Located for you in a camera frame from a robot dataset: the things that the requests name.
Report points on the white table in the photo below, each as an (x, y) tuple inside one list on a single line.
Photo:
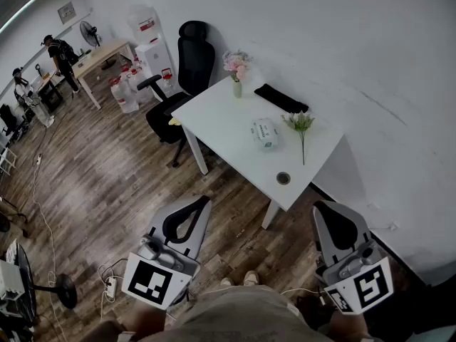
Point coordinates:
[(228, 134)]

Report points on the white box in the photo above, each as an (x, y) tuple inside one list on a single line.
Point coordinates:
[(10, 280)]

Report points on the pale green vase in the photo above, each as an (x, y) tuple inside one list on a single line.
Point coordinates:
[(237, 89)]

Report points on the small black table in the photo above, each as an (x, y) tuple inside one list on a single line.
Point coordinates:
[(50, 91)]

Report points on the clear water jug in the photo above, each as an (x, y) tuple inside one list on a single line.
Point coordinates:
[(124, 96), (140, 84)]

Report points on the black fabric pouch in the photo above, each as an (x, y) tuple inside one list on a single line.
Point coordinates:
[(279, 98)]

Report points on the person's beige shoe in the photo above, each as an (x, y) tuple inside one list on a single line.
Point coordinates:
[(226, 282), (251, 278)]

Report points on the white flower sprig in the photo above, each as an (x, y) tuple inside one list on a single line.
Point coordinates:
[(300, 121)]

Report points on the yellow cloth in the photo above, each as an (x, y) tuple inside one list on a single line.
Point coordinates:
[(174, 121)]

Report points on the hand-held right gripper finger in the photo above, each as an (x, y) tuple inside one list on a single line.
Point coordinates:
[(361, 230), (326, 248)]

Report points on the person's grey shorts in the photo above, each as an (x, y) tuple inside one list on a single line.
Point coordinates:
[(235, 315)]

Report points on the round black table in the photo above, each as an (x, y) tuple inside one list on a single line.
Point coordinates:
[(26, 290)]

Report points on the black standing fan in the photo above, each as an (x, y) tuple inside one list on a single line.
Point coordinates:
[(89, 33)]

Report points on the white water dispenser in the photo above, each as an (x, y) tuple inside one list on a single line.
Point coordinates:
[(155, 59)]

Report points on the person's left forearm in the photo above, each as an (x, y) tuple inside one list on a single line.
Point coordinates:
[(146, 321)]

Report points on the black floor stand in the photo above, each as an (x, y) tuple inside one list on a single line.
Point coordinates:
[(66, 290)]

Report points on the black office chair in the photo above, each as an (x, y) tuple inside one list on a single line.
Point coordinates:
[(196, 62)]

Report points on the tissue pack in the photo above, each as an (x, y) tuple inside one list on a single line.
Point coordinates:
[(265, 135)]

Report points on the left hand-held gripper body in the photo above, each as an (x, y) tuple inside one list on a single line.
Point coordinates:
[(156, 283)]

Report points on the person's right forearm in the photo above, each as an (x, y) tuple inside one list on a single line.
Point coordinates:
[(348, 325)]

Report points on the large clear water bottle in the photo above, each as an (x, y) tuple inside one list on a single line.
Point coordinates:
[(144, 23)]

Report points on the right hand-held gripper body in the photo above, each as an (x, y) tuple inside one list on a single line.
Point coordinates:
[(360, 283)]

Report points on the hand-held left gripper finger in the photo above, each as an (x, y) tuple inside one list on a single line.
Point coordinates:
[(158, 221), (199, 232)]

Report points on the wooden table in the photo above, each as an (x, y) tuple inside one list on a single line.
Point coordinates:
[(101, 52)]

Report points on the pink flower bouquet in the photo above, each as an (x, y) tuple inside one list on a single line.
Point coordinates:
[(236, 64)]

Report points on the white power strip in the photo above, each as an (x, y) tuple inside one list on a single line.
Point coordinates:
[(111, 286)]

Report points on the grey wall panel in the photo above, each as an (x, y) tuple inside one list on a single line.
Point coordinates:
[(66, 13)]

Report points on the ceiling light strip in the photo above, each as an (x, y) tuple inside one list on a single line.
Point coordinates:
[(19, 13)]

